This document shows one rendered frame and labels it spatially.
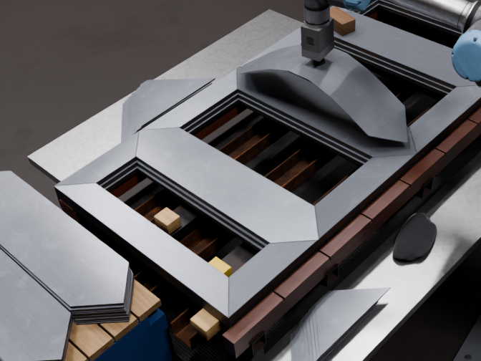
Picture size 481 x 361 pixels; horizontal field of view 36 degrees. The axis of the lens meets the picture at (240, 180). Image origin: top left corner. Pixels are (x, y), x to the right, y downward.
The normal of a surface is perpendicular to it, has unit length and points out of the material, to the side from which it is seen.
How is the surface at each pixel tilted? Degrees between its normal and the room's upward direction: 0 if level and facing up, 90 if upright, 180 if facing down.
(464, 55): 81
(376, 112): 30
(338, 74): 17
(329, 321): 0
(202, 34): 0
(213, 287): 0
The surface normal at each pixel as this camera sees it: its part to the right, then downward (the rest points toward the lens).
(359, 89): 0.24, -0.47
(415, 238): -0.22, -0.76
